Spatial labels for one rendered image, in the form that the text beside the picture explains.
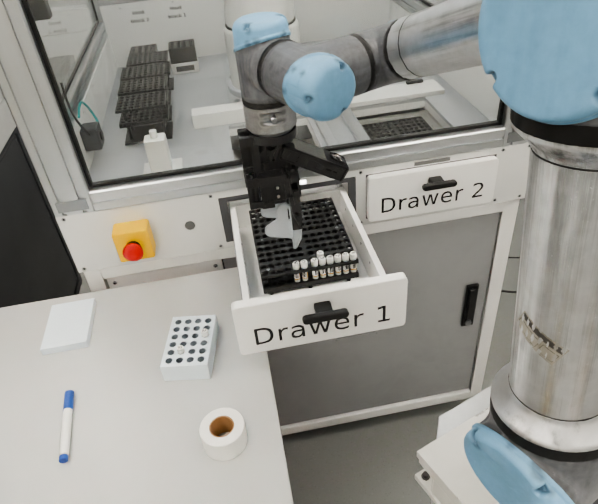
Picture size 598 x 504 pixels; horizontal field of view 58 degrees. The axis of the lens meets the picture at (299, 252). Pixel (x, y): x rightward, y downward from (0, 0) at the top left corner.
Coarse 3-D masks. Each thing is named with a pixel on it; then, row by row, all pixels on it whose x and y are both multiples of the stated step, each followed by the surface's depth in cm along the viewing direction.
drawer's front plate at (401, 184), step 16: (464, 160) 116; (480, 160) 116; (496, 160) 116; (368, 176) 114; (384, 176) 114; (400, 176) 114; (416, 176) 115; (432, 176) 116; (448, 176) 116; (464, 176) 117; (480, 176) 118; (496, 176) 119; (368, 192) 115; (384, 192) 116; (400, 192) 117; (416, 192) 117; (432, 192) 118; (464, 192) 120; (480, 192) 120; (368, 208) 118; (384, 208) 118; (416, 208) 120; (432, 208) 121; (448, 208) 121
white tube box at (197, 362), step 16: (176, 320) 103; (192, 320) 103; (208, 320) 103; (176, 336) 100; (192, 336) 100; (208, 336) 99; (176, 352) 96; (192, 352) 97; (208, 352) 96; (160, 368) 94; (176, 368) 94; (192, 368) 94; (208, 368) 94
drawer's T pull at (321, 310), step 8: (320, 304) 87; (328, 304) 87; (320, 312) 85; (328, 312) 85; (336, 312) 85; (344, 312) 85; (304, 320) 84; (312, 320) 85; (320, 320) 85; (328, 320) 85
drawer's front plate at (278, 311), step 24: (312, 288) 87; (336, 288) 87; (360, 288) 87; (384, 288) 88; (240, 312) 86; (264, 312) 87; (288, 312) 88; (312, 312) 89; (360, 312) 91; (240, 336) 89; (264, 336) 90; (288, 336) 91; (312, 336) 92; (336, 336) 93
